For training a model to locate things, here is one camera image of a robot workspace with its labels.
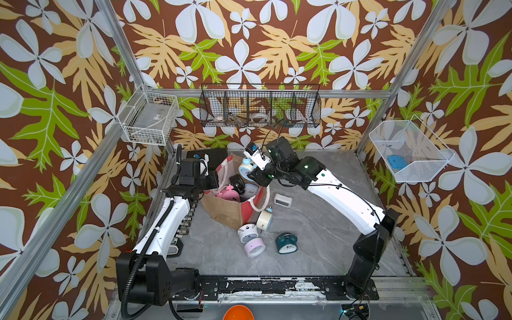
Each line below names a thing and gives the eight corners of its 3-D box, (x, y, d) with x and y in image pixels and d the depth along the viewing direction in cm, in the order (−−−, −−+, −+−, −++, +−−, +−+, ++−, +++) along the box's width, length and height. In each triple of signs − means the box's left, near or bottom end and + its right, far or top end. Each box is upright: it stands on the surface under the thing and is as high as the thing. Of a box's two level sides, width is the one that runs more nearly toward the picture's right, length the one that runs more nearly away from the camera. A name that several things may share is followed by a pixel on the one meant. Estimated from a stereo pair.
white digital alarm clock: (272, 203, 99) (273, 199, 96) (274, 196, 102) (275, 192, 99) (290, 207, 98) (291, 204, 95) (292, 201, 100) (293, 197, 97)
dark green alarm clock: (276, 254, 85) (278, 247, 77) (275, 240, 88) (277, 232, 81) (295, 254, 85) (298, 247, 77) (293, 240, 88) (296, 232, 81)
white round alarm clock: (242, 245, 86) (241, 239, 80) (238, 234, 89) (237, 227, 83) (258, 238, 88) (259, 231, 82) (254, 227, 91) (254, 220, 85)
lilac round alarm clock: (248, 260, 82) (248, 255, 77) (244, 247, 86) (243, 242, 80) (265, 253, 84) (266, 247, 78) (260, 241, 87) (261, 235, 82)
